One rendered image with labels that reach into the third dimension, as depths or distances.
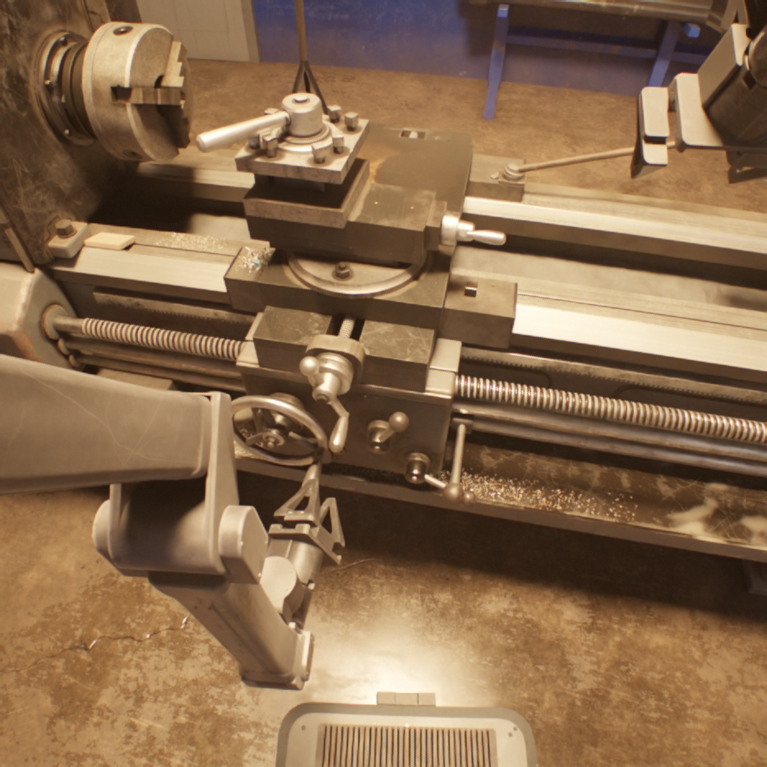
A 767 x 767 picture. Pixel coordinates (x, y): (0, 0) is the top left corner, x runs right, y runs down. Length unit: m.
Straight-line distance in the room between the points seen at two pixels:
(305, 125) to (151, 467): 0.67
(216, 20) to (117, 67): 3.43
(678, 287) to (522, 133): 2.32
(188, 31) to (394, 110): 1.68
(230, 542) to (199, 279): 0.84
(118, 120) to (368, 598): 1.28
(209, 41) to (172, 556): 4.42
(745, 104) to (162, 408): 0.46
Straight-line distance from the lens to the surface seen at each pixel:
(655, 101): 0.56
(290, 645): 0.71
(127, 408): 0.31
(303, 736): 1.32
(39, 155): 1.31
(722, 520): 1.50
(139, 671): 1.71
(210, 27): 4.65
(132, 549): 0.43
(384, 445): 1.06
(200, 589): 0.46
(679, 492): 1.49
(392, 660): 1.60
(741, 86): 0.51
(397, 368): 0.94
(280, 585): 0.71
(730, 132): 0.54
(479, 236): 0.91
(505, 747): 1.33
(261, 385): 1.09
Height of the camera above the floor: 1.56
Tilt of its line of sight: 50 degrees down
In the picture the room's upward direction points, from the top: straight up
